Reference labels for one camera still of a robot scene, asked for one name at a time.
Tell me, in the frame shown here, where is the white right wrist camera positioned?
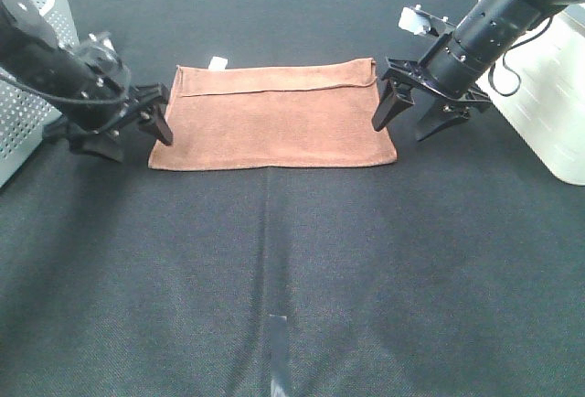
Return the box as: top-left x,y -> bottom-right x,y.
398,5 -> 455,38

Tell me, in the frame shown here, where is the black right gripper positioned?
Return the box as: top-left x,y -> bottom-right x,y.
371,58 -> 493,142

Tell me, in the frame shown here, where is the brown towel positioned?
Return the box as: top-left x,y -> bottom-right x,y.
148,58 -> 398,171

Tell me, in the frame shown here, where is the grey perforated laundry basket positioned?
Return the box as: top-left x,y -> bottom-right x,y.
1,0 -> 79,184

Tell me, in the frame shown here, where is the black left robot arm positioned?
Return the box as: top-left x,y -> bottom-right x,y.
1,0 -> 174,162

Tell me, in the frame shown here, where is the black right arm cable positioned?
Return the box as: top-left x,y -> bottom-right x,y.
487,15 -> 554,97

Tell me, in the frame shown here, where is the grey tape strip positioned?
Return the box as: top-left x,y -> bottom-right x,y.
268,315 -> 293,397

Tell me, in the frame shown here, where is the white plastic storage bin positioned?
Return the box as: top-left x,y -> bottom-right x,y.
478,5 -> 584,186

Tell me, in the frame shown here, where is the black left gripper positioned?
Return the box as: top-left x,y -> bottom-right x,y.
43,83 -> 174,163

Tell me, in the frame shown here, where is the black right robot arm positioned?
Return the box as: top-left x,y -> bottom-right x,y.
372,0 -> 584,141

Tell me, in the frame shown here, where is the black table cloth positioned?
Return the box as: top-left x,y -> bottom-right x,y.
1,0 -> 584,396

